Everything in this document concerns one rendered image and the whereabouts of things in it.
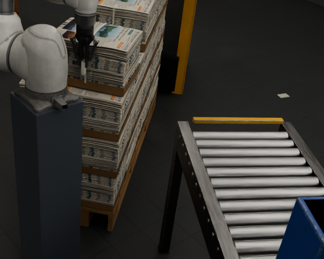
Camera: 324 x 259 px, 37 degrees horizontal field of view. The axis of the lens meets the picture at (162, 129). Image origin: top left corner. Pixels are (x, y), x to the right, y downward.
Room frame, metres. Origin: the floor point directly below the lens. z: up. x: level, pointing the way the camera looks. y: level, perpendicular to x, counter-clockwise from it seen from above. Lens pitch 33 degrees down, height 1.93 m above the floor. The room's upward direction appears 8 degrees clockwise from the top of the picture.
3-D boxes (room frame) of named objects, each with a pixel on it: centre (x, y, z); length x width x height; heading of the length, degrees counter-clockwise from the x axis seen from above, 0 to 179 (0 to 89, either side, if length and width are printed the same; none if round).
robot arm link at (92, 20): (1.93, 0.38, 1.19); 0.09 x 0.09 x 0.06
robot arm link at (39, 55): (1.56, 0.46, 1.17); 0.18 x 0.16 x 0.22; 75
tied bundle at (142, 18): (2.61, 0.33, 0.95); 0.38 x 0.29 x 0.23; 86
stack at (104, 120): (2.48, 0.34, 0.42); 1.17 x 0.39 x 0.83; 175
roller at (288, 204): (1.37, -0.46, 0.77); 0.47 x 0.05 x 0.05; 103
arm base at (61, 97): (1.54, 0.44, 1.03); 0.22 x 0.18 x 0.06; 46
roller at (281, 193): (1.43, -0.44, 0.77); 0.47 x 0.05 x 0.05; 103
